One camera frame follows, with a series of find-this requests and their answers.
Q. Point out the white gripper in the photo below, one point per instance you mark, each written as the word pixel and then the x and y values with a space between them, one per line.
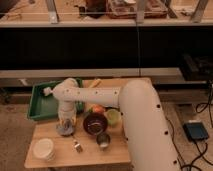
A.
pixel 67 111

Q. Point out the grey cloth towel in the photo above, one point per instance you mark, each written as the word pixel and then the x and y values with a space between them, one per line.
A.
pixel 66 130

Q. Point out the purple bowl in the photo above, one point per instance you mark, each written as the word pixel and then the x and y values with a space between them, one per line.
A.
pixel 95 124

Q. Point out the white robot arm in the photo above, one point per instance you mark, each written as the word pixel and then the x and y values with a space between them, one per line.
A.
pixel 145 126

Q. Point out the green plastic tray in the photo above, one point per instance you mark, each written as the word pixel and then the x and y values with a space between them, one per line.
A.
pixel 42 107

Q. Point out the white dish brush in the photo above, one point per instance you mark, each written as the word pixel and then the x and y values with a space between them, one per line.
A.
pixel 47 91

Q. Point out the orange toy fruit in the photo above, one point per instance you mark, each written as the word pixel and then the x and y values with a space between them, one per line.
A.
pixel 98 109

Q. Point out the wooden table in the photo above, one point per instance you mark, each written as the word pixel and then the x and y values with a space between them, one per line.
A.
pixel 65 155

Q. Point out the light green cup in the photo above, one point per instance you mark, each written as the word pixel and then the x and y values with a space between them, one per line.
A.
pixel 113 116

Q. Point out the small metal cup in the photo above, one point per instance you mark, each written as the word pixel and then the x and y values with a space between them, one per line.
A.
pixel 103 140

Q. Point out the black foot pedal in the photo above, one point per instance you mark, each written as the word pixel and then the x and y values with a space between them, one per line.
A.
pixel 195 131

